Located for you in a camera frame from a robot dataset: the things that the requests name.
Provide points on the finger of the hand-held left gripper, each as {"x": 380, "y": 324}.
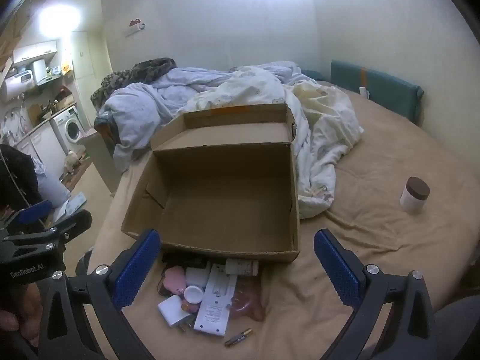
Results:
{"x": 75, "y": 223}
{"x": 35, "y": 213}

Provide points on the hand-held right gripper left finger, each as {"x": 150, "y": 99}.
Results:
{"x": 137, "y": 266}

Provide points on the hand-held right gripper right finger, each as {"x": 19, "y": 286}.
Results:
{"x": 335, "y": 270}

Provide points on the pink oval case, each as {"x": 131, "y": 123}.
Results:
{"x": 174, "y": 279}

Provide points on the white charger plug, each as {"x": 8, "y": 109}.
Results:
{"x": 170, "y": 309}

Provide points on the small white round jar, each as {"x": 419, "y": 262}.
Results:
{"x": 193, "y": 294}

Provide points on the white remote control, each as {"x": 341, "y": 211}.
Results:
{"x": 213, "y": 307}

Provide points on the white pill bottle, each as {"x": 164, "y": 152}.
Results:
{"x": 243, "y": 267}

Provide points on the pink translucent plastic piece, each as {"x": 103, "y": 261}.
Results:
{"x": 247, "y": 302}

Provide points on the cardboard box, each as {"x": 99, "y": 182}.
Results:
{"x": 225, "y": 202}

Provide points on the black and gold battery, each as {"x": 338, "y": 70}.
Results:
{"x": 238, "y": 337}

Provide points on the person's left hand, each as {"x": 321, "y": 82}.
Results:
{"x": 13, "y": 320}

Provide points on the white paper sheet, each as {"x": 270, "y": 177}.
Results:
{"x": 73, "y": 204}

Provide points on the person's black top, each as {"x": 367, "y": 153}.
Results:
{"x": 18, "y": 176}

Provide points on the white counter cabinet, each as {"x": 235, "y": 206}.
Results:
{"x": 41, "y": 146}

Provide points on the white bedside cabinet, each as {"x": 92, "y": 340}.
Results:
{"x": 101, "y": 157}

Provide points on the white washing machine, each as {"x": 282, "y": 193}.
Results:
{"x": 69, "y": 127}

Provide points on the white jar with brown lid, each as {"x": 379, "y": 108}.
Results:
{"x": 410, "y": 200}

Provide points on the white water heater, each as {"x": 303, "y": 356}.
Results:
{"x": 18, "y": 80}

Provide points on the person's grey trouser leg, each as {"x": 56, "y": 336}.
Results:
{"x": 457, "y": 330}

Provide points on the cream printed duvet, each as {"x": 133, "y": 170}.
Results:
{"x": 326, "y": 131}

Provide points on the light blue duvet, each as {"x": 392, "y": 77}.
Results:
{"x": 142, "y": 101}

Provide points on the dark patterned blanket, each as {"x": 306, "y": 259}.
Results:
{"x": 150, "y": 69}

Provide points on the teal headboard cushion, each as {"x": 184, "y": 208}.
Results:
{"x": 386, "y": 90}

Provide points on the white wall cabinet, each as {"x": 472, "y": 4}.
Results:
{"x": 35, "y": 50}

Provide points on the white wall shelf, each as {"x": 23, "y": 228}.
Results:
{"x": 133, "y": 28}

